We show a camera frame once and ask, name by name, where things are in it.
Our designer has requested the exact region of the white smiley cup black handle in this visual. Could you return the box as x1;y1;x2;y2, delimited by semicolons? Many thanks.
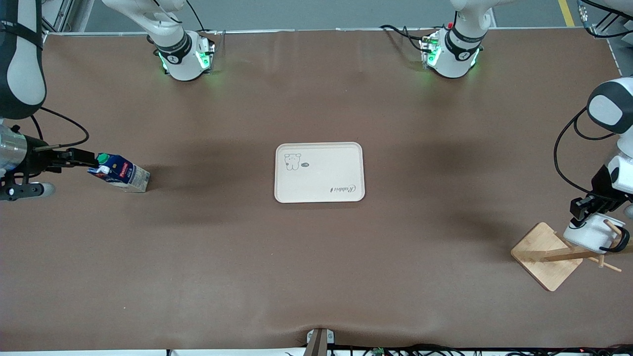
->
563;213;631;255

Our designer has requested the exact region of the blue milk carton green cap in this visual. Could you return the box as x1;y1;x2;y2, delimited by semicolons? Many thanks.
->
88;153;151;193

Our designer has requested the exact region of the beige plastic tray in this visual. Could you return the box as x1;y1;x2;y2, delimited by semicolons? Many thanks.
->
274;142;366;204

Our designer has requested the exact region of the wooden mug stand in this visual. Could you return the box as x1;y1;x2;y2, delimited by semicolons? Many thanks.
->
510;219;633;292

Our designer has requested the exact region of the brown table mat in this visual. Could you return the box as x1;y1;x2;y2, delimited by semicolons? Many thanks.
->
0;29;633;353

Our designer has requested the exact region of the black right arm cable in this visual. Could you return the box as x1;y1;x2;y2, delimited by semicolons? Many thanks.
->
30;106;90;149

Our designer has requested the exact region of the aluminium frame profile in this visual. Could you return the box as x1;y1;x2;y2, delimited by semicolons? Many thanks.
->
576;0;633;75
40;0;75;36

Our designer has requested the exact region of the black base cable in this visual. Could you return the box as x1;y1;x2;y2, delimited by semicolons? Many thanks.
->
185;0;219;36
379;24;436;52

